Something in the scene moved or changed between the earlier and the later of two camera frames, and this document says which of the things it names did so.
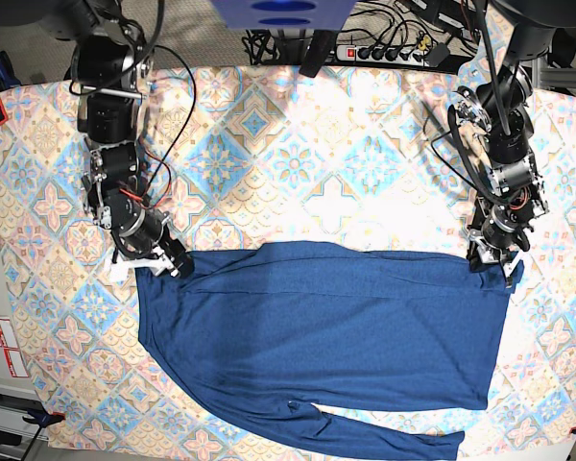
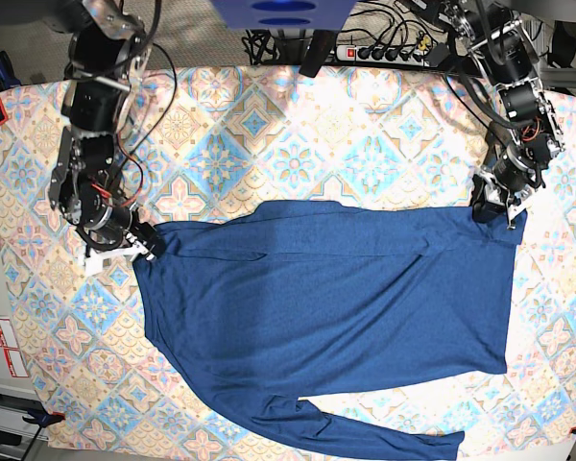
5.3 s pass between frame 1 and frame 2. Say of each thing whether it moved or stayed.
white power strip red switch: stayed
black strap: stayed
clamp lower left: stayed
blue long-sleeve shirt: moved
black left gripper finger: moved
